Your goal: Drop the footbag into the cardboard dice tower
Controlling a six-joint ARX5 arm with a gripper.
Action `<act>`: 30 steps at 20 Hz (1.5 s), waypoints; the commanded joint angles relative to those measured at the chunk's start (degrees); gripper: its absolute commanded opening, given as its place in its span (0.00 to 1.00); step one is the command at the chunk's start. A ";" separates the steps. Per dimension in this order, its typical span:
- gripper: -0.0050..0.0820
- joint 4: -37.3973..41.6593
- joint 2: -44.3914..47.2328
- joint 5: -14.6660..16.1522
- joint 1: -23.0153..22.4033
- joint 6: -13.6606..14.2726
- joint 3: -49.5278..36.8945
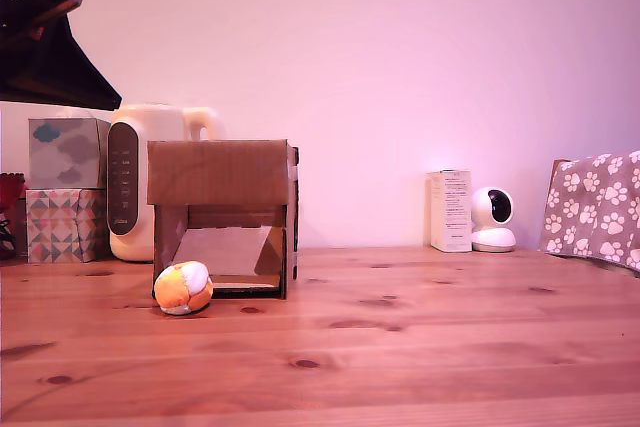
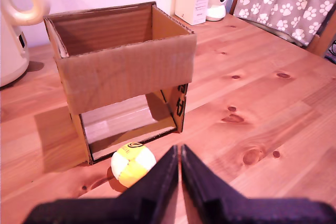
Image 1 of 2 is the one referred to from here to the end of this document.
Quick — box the cream electric kettle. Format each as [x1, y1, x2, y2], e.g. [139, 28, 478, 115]
[106, 103, 222, 264]

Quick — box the grey paw print blanket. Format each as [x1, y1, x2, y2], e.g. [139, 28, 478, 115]
[538, 150, 640, 274]

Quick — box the red object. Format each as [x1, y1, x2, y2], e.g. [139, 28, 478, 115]
[0, 172, 29, 261]

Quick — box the cardboard dice tower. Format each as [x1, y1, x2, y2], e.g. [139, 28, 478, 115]
[146, 138, 301, 300]

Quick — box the triangle pattern tissue box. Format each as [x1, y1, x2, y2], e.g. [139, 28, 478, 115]
[25, 188, 110, 265]

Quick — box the orange yellow white footbag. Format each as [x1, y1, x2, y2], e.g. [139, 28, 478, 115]
[153, 260, 215, 317]

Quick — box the cloud print tissue box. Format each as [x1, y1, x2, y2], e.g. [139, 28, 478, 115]
[27, 117, 113, 191]

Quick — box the small white round camera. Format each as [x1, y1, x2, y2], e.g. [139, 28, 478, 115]
[470, 186, 518, 254]

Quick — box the white printed carton box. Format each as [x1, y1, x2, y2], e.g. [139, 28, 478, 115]
[426, 169, 474, 254]

